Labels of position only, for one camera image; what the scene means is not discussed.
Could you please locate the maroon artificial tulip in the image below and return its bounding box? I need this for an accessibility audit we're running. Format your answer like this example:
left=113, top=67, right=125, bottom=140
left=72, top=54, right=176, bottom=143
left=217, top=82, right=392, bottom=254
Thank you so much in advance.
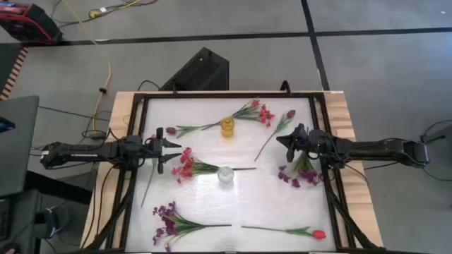
left=165, top=121, right=223, bottom=139
left=254, top=109, right=297, bottom=162

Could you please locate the red and black tool case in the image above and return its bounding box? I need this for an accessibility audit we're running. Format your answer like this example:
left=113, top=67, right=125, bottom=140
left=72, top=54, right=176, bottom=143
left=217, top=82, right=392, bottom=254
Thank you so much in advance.
left=0, top=1, right=64, bottom=45

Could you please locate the black computer case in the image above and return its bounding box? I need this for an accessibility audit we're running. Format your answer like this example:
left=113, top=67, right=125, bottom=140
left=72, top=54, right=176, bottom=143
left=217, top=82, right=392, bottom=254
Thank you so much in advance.
left=158, top=47, right=230, bottom=92

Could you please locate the yellow glass vase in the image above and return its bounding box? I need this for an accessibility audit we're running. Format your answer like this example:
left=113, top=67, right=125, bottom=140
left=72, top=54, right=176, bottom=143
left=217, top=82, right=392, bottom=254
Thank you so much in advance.
left=220, top=117, right=236, bottom=138

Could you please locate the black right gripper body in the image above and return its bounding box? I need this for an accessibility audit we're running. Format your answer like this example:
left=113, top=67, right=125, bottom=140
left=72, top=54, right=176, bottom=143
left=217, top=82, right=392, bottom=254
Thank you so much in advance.
left=286, top=122, right=335, bottom=164

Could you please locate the black floor stand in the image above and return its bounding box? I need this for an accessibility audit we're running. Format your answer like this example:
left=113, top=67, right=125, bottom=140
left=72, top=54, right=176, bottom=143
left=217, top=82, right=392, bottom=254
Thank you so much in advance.
left=419, top=119, right=452, bottom=149

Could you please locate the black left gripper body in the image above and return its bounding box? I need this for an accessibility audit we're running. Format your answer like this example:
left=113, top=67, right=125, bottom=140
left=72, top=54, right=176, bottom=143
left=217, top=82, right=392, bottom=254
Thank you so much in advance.
left=141, top=127, right=165, bottom=174

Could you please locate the clear embossed glass vase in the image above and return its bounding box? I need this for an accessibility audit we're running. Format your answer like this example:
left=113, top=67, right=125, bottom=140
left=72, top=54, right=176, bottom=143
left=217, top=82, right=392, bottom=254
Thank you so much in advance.
left=217, top=166, right=235, bottom=183

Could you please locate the dark grey flat panel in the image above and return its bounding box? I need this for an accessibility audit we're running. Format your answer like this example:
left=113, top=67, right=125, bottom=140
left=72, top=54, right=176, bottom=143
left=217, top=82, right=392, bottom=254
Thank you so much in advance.
left=0, top=95, right=40, bottom=198

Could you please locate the black mat with striped edge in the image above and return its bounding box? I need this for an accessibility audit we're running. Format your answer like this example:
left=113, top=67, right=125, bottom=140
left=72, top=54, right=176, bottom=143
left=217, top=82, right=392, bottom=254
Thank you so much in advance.
left=0, top=44, right=29, bottom=102

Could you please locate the purple artificial flower bunch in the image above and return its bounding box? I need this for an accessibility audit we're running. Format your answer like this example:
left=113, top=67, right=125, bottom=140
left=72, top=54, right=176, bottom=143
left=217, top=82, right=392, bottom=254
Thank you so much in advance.
left=278, top=151, right=324, bottom=189
left=151, top=200, right=233, bottom=253

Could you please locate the red artificial tulip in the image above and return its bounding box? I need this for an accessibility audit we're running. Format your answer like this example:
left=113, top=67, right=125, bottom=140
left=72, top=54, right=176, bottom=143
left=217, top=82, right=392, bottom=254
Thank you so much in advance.
left=241, top=225, right=327, bottom=241

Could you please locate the red artificial flower bunch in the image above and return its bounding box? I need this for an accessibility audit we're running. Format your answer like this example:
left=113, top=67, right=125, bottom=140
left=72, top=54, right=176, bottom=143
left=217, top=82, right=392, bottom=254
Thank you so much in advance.
left=201, top=99, right=276, bottom=131
left=171, top=147, right=258, bottom=186

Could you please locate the yellow extension cable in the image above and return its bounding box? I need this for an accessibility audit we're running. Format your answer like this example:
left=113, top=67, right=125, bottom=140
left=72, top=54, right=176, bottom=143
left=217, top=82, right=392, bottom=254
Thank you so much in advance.
left=61, top=0, right=112, bottom=133

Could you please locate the black metal table frame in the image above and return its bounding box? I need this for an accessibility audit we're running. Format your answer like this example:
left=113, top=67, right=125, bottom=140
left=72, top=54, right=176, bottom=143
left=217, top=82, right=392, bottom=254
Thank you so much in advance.
left=79, top=90, right=386, bottom=254

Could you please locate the yellow plug with cables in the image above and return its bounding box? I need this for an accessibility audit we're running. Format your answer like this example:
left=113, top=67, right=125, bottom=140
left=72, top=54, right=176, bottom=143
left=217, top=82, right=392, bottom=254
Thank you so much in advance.
left=88, top=0, right=160, bottom=19

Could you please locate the blue and black headset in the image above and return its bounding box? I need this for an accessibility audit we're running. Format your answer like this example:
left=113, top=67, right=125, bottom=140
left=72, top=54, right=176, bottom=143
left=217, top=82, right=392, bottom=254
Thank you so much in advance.
left=42, top=205, right=71, bottom=240

